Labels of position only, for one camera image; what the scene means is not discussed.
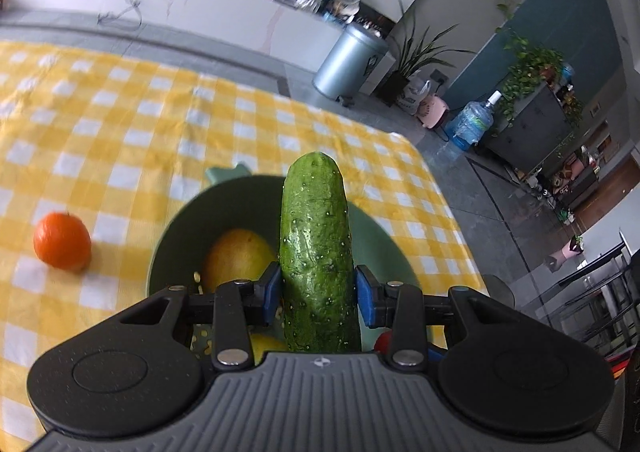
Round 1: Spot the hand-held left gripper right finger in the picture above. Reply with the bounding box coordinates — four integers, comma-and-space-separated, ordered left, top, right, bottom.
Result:
354, 265, 516, 367

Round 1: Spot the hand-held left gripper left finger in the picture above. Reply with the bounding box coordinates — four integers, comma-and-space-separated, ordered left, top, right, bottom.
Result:
115, 262, 282, 368

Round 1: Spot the green cucumber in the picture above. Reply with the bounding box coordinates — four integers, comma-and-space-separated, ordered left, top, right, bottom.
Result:
279, 152, 362, 354

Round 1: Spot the green colander bowl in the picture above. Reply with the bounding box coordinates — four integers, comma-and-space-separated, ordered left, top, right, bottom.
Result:
146, 162, 421, 364

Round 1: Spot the grey chair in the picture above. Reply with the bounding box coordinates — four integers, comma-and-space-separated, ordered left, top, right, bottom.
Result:
482, 275, 518, 313

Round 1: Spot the pink small heater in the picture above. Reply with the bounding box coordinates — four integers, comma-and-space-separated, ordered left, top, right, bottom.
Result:
416, 95, 449, 129

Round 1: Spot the blue water jug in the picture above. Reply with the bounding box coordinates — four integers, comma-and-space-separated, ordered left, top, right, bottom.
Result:
445, 91, 502, 152

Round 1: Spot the yellow checked tablecloth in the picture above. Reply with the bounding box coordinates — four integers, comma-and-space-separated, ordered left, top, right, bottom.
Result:
0, 40, 488, 438

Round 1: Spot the white plastic bag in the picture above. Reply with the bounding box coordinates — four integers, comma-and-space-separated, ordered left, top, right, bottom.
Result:
395, 75, 433, 115

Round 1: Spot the pink flower pot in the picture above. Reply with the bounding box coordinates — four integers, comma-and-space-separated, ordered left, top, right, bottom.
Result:
545, 235, 586, 273

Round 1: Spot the long-leaf potted plant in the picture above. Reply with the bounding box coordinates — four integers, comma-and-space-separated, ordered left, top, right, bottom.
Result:
375, 0, 476, 106

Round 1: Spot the dark grey cabinet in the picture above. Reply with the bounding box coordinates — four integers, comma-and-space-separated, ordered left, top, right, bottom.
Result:
482, 82, 576, 173

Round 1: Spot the silver pedal trash can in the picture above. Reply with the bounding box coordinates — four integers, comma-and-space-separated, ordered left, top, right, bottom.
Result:
312, 22, 390, 106

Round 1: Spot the stuffed toy figure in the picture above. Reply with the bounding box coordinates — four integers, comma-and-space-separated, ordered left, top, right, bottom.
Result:
550, 157, 598, 195

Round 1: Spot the trailing ivy plant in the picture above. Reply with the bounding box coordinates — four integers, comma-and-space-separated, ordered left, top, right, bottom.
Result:
492, 32, 583, 133

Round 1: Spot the white marble television cabinet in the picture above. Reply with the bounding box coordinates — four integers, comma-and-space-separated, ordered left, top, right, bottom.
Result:
0, 0, 361, 98

